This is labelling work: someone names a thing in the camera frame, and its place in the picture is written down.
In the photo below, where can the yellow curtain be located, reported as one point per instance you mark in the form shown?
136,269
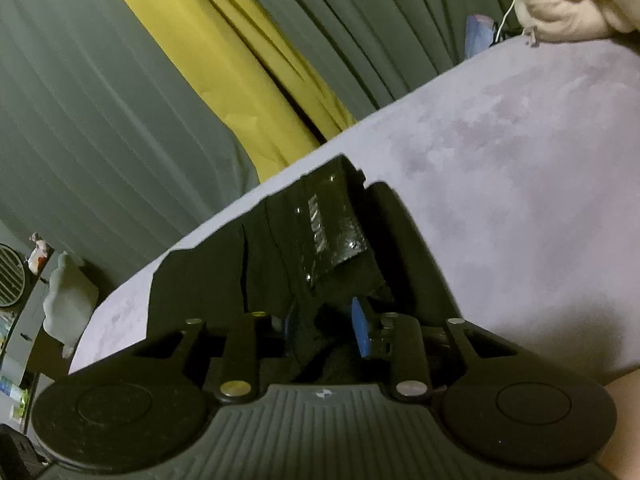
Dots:
240,60

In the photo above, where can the red white figurine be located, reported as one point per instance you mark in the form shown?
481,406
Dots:
39,255

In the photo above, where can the lavender bed cover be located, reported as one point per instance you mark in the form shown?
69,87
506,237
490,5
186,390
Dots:
500,160

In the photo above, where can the round fan grille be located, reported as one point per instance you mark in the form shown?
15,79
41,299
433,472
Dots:
10,275

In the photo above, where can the blue purple bag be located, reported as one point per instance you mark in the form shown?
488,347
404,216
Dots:
480,35

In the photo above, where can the black pants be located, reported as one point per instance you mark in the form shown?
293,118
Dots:
415,260

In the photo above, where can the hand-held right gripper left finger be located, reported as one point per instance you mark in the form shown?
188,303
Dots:
290,324

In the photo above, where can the cream plush blanket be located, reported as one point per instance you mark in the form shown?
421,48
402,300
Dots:
570,5

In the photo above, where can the glossy black pants label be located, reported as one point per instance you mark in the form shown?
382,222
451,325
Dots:
332,225

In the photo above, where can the clear plastic clip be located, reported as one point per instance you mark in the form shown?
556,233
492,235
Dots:
531,37

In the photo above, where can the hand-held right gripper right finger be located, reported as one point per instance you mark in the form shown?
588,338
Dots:
362,327

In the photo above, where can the dark wooden cabinet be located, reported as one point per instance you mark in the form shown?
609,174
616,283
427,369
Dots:
47,365

